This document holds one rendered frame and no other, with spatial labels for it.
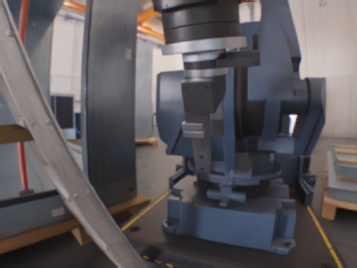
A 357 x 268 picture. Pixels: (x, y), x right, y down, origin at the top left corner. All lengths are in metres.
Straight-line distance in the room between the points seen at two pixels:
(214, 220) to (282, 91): 0.51
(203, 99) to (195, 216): 0.57
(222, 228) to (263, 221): 0.16
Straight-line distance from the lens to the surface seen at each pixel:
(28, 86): 0.54
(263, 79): 0.56
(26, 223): 1.39
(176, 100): 0.67
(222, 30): 0.27
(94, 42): 1.42
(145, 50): 5.84
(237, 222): 0.75
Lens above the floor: 0.84
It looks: 4 degrees down
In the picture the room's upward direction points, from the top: straight up
